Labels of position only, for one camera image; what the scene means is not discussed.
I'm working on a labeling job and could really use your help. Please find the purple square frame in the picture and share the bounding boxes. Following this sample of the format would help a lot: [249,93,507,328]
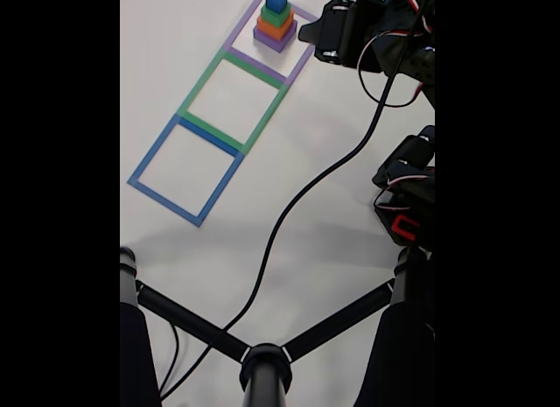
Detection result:
[225,0,323,85]

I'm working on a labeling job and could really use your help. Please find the red white servo wire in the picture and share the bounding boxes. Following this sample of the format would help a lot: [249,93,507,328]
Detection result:
[356,25,436,109]
[373,169,436,214]

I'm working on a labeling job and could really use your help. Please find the thin black cable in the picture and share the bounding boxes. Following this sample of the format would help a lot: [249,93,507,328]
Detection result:
[157,322,182,394]

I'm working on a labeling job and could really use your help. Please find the orange cube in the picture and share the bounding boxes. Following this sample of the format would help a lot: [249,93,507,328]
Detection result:
[256,13,298,42]

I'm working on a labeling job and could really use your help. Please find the large purple cube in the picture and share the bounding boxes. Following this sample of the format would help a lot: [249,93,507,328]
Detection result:
[253,20,299,54]

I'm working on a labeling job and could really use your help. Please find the green cube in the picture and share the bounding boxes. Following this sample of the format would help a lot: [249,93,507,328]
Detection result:
[261,3,294,29]

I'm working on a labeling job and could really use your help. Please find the blue square frame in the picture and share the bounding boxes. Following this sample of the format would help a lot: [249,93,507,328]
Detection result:
[127,113,245,228]

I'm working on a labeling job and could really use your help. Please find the thick black cable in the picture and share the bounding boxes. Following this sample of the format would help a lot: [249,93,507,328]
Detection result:
[159,0,436,400]

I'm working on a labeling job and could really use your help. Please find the green square frame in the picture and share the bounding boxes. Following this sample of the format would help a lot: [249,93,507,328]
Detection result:
[179,47,291,155]

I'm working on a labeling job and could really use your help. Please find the black tripod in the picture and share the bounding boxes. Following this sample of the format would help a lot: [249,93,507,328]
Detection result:
[120,244,436,407]

